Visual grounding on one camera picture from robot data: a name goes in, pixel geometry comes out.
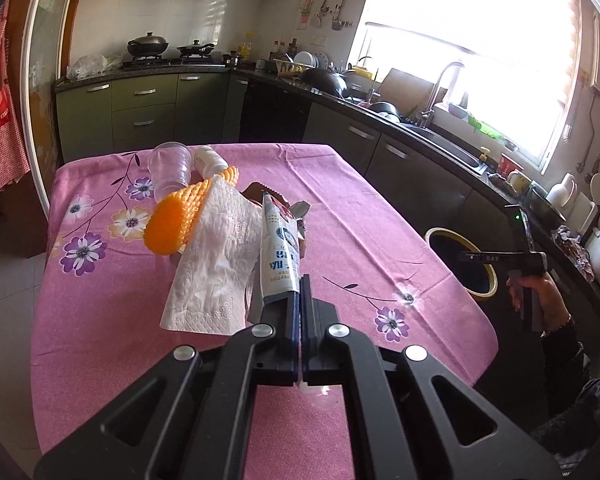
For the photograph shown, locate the brown wrapper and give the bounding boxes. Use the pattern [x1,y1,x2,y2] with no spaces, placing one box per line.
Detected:
[240,183,287,211]

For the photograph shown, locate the gas stove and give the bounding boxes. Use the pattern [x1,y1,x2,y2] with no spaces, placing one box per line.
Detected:
[122,56,227,70]

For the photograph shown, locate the pink floral tablecloth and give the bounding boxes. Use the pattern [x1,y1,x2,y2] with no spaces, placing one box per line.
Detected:
[30,142,498,480]

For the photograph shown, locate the white paper towel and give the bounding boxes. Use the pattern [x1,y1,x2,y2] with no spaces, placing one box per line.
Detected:
[160,176,266,336]

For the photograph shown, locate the person's right hand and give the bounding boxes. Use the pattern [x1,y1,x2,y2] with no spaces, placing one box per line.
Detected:
[506,272,572,335]

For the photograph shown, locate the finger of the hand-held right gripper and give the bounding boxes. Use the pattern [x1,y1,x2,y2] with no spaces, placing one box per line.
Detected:
[456,252,514,264]

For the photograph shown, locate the white plastic bottle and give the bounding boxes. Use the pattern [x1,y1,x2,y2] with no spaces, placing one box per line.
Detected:
[192,145,229,178]

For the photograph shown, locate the row of condiment bottles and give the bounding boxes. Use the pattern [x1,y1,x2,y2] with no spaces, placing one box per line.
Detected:
[222,30,301,68]

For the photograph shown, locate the black frying pan with lid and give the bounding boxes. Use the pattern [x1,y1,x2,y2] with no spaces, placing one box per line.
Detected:
[176,39,216,57]

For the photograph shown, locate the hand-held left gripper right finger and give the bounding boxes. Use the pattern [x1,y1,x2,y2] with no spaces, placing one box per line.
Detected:
[300,274,563,480]

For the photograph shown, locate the black built-in appliance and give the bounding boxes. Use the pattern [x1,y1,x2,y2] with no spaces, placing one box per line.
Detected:
[240,80,311,143]

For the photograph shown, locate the kitchen sink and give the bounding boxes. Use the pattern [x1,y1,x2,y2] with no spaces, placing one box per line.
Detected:
[405,122,486,168]

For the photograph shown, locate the white blue snack wrapper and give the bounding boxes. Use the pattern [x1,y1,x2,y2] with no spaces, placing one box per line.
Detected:
[260,191,312,307]

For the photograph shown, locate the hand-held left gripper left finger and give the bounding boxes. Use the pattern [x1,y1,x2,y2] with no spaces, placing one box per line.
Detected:
[34,292,301,480]

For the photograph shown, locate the person's right forearm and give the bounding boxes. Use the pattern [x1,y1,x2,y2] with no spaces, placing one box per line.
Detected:
[530,316,600,476]

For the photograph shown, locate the kitchen window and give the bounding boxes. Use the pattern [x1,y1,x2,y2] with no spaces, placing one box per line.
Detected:
[347,0,583,176]

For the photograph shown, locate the red cup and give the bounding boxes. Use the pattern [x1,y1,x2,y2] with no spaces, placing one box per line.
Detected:
[497,154,523,177]

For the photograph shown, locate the steel faucet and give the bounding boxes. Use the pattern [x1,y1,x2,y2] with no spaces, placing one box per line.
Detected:
[420,61,465,128]

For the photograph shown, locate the black wok with lid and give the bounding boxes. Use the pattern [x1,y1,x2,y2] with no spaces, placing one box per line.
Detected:
[126,31,170,58]

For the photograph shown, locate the clear plastic cup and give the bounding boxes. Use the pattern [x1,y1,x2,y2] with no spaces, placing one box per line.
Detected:
[147,142,193,206]

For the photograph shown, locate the white plastic bag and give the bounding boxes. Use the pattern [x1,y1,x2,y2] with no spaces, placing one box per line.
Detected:
[66,54,123,81]

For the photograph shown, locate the dish rack with plates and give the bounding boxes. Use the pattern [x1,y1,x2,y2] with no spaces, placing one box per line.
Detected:
[275,50,333,78]

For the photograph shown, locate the red checked apron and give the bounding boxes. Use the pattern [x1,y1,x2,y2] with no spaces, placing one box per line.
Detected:
[0,0,31,191]

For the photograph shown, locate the large black wok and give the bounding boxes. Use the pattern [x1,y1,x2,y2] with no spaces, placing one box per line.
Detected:
[300,67,351,98]

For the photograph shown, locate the wooden cutting board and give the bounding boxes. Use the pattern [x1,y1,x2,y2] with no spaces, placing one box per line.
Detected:
[380,67,438,106]

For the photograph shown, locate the green base cabinets with drawers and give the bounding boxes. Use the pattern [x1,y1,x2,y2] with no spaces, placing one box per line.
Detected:
[55,72,248,163]

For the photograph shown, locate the black bin with yellow rim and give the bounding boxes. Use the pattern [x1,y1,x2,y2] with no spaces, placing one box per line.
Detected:
[424,227,498,303]

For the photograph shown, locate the orange foam fruit net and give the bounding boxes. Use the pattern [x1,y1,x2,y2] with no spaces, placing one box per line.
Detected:
[144,165,241,256]

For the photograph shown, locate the glass sliding door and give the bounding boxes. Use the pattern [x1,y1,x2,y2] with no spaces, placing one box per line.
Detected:
[20,0,81,211]

